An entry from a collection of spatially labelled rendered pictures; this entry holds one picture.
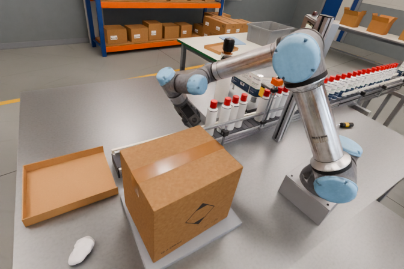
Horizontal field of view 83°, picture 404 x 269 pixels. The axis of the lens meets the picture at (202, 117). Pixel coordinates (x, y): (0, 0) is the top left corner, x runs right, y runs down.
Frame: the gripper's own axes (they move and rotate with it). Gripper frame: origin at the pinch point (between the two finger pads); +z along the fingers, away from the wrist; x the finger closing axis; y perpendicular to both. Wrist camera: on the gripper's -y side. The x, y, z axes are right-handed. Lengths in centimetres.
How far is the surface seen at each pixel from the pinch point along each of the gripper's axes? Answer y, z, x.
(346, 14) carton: 242, 271, -481
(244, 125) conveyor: -1.2, 21.7, -24.1
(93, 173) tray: 1.3, -14.4, 47.6
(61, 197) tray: -5, -21, 58
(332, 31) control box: -17, -17, -69
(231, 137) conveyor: -4.7, 17.8, -13.2
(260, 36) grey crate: 143, 93, -153
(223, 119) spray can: -1.8, 4.9, -14.0
